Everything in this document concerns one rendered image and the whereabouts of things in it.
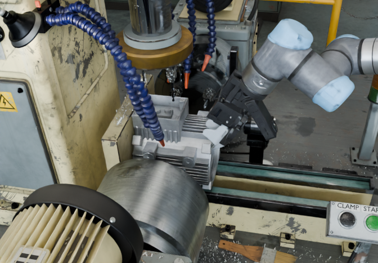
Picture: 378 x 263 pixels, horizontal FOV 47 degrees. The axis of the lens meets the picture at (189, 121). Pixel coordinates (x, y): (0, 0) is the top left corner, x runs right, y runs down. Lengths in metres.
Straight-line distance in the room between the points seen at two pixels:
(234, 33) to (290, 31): 0.60
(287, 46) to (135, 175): 0.39
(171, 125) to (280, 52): 0.34
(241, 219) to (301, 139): 0.46
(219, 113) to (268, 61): 0.17
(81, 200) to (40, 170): 0.55
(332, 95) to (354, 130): 0.79
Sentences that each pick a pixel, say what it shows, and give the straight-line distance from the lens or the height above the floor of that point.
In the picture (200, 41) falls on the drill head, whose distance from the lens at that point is 1.35.
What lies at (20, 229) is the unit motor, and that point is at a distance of 0.58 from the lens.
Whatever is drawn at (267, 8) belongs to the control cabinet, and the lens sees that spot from 4.31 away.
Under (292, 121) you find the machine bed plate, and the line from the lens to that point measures 1.64.
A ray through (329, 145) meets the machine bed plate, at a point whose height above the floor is 0.80.
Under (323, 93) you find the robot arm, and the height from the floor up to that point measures 1.31.
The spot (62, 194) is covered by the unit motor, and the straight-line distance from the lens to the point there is 0.59.
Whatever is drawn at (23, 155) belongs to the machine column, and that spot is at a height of 1.10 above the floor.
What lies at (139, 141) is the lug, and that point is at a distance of 1.10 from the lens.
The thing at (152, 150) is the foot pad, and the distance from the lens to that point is 1.08.
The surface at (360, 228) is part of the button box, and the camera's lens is 0.97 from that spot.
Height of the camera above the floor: 1.77
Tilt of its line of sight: 37 degrees down
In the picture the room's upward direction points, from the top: 3 degrees counter-clockwise
